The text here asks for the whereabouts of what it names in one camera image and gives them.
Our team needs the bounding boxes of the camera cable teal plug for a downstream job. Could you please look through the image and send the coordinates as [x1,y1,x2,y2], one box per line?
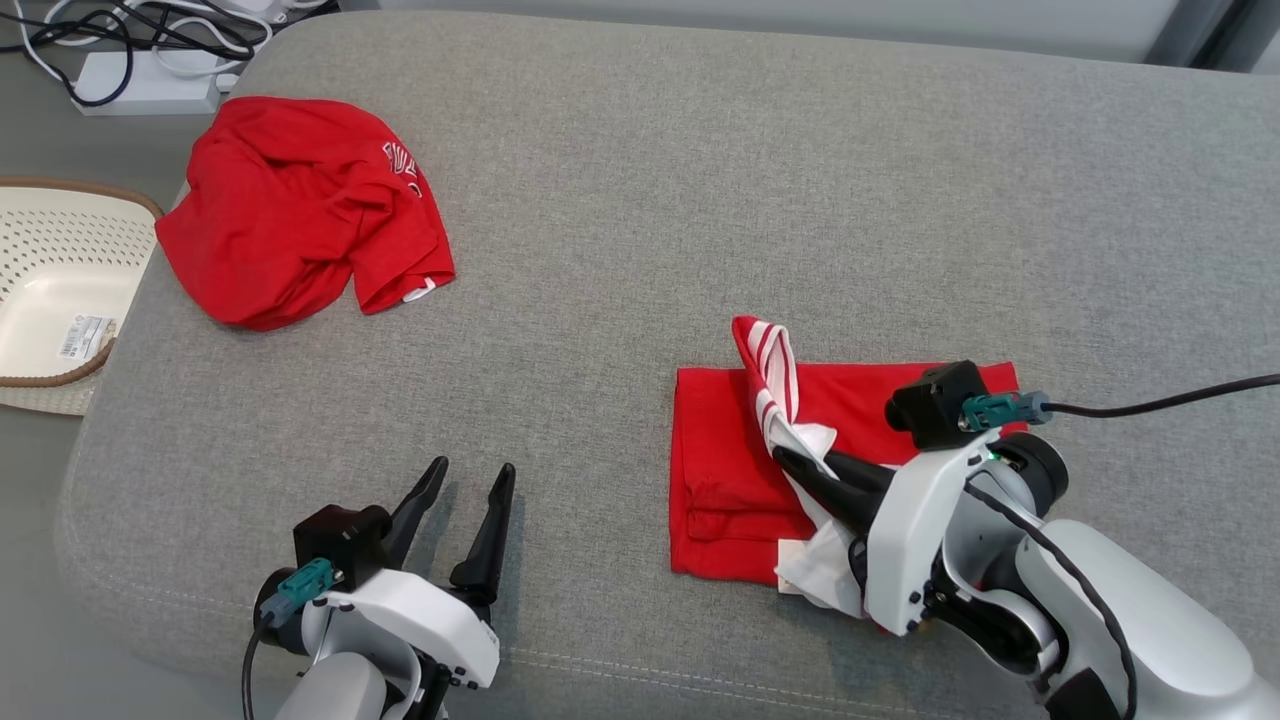
[958,374,1280,434]
[240,557,337,720]

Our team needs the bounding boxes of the white power strip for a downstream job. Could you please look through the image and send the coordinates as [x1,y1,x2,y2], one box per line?
[72,48,241,117]

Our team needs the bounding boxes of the red white basketball shorts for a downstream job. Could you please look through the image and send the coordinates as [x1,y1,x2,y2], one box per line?
[668,314,1023,623]

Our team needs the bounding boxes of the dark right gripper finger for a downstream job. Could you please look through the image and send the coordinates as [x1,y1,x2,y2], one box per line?
[823,450,903,498]
[771,446,889,541]

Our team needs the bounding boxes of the left camera cable teal plug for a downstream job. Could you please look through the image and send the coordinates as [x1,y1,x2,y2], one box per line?
[240,557,337,720]

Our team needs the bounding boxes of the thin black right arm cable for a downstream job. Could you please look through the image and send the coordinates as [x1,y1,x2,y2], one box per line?
[962,480,1141,720]

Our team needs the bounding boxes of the right camera cable teal plug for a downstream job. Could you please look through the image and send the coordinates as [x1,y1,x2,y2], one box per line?
[958,374,1280,434]

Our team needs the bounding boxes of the cream perforated laundry basket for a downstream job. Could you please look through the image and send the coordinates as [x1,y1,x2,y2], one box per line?
[0,177,165,417]

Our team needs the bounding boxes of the grey partition post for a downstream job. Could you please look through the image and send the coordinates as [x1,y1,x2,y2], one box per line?
[1145,0,1280,73]

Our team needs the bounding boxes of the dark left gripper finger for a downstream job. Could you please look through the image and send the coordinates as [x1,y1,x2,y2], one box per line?
[384,456,450,573]
[449,462,518,607]

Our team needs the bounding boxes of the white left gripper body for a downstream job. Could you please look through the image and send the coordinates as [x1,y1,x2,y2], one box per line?
[298,566,501,691]

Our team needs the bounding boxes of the red t-shirt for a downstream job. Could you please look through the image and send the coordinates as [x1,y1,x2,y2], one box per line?
[155,96,456,332]

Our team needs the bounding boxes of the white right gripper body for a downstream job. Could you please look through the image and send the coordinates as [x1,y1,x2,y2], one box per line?
[850,430,1003,638]

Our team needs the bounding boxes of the grey fabric sofa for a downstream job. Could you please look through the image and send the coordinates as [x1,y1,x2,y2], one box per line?
[55,10,1280,720]

